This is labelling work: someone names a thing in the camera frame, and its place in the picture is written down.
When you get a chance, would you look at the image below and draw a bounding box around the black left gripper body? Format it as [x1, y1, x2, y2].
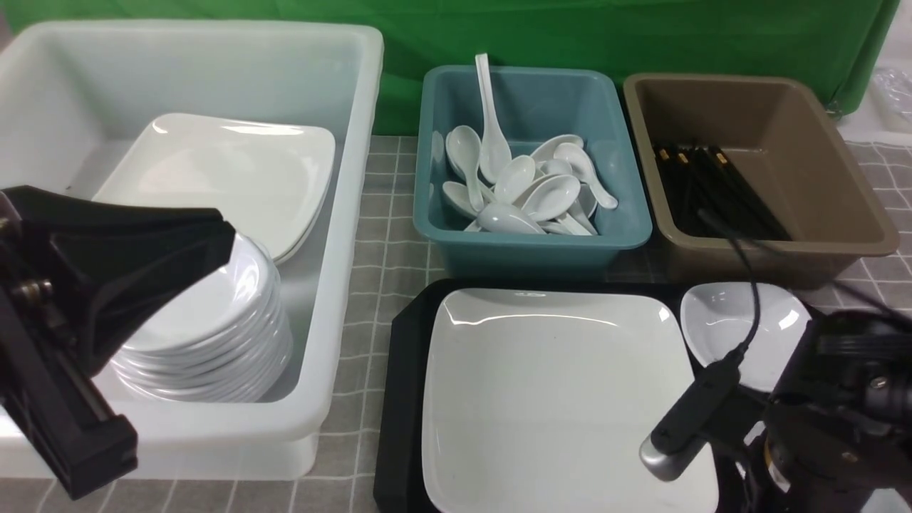
[2, 214, 139, 499]

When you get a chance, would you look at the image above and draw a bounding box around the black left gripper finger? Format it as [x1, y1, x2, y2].
[2, 185, 237, 376]

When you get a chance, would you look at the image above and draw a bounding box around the large white square plate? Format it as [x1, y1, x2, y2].
[421, 288, 719, 512]

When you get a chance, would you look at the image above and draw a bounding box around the white bowl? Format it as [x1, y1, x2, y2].
[680, 282, 812, 393]

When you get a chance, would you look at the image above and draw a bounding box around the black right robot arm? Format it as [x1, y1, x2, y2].
[709, 309, 910, 512]

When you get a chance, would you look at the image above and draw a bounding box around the white square plate stack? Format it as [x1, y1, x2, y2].
[94, 113, 336, 263]

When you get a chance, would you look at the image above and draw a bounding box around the stack of white bowls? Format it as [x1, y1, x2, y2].
[110, 236, 294, 403]

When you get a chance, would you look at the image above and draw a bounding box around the large white plastic tub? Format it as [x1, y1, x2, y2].
[1, 19, 383, 481]

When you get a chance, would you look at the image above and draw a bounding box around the grey checked tablecloth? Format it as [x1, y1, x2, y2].
[1, 136, 911, 512]

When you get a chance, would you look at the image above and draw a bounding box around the teal plastic bin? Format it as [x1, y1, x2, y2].
[413, 65, 653, 279]

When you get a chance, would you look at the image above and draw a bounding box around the pile of white spoons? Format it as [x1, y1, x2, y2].
[431, 125, 620, 236]

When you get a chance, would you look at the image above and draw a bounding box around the black chopsticks bundle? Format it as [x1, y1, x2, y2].
[652, 143, 792, 241]

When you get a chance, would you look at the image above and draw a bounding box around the black serving tray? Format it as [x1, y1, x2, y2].
[373, 279, 841, 513]

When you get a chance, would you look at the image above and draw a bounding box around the brown plastic bin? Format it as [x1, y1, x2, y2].
[624, 73, 900, 289]

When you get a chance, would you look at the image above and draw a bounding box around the green backdrop cloth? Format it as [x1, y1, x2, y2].
[2, 1, 898, 135]

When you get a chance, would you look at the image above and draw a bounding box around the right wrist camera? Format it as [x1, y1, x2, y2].
[639, 354, 742, 482]

